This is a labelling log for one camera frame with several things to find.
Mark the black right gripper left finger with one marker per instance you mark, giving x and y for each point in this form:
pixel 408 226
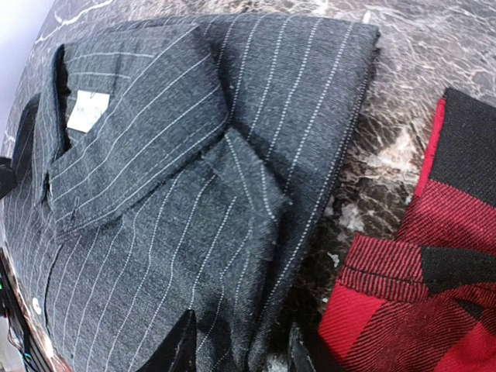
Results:
pixel 177 352

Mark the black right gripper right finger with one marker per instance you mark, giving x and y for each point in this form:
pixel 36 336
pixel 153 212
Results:
pixel 306 350

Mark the red black plaid shirt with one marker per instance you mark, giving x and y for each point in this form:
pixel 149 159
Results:
pixel 425 301

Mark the black pinstriped long sleeve shirt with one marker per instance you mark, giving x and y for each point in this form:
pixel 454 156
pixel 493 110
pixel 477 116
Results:
pixel 180 164

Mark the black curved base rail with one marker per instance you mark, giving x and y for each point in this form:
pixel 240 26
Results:
pixel 19 333

